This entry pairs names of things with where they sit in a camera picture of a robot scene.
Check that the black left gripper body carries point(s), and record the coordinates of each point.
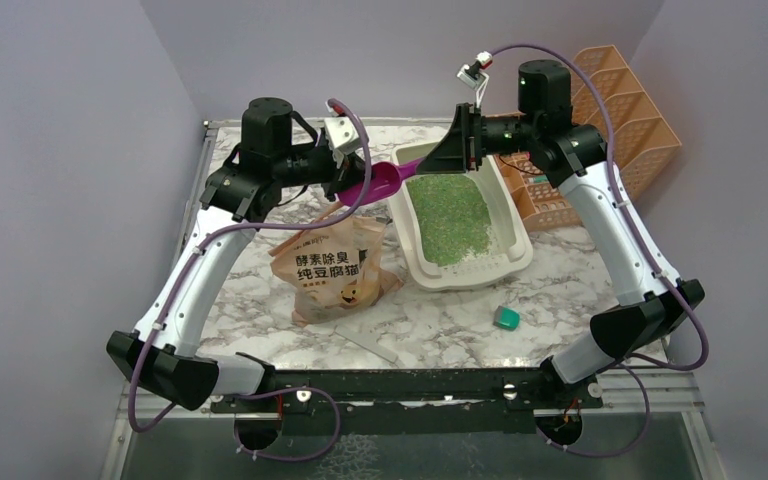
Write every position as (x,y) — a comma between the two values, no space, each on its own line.
(336,185)

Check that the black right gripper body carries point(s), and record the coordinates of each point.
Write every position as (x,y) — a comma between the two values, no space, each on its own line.
(501,135)

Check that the magenta plastic litter scoop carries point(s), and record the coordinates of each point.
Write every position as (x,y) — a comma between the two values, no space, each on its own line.
(387,179)

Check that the orange cat litter bag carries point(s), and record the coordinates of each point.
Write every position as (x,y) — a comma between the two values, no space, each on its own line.
(335,271)

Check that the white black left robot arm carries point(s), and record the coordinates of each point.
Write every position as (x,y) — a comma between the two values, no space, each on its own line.
(277,149)

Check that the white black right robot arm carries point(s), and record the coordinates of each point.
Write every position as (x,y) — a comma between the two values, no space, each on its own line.
(653,299)

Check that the green cat litter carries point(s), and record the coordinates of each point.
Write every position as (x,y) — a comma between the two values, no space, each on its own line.
(453,218)

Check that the white plastic litter box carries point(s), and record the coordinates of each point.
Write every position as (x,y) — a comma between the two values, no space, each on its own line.
(510,249)

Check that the small green box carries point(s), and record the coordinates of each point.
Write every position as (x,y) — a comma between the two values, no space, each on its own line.
(506,318)

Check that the orange mesh file organizer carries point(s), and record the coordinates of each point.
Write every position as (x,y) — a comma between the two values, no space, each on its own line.
(644,143)

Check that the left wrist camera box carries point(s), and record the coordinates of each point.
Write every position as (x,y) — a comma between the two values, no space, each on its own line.
(342,135)

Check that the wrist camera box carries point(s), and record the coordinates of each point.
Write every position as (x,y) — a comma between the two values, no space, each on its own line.
(473,74)
(342,135)

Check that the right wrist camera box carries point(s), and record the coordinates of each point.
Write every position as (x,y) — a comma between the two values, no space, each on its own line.
(473,74)

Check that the black metal base rail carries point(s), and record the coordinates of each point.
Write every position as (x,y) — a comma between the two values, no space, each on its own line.
(521,388)

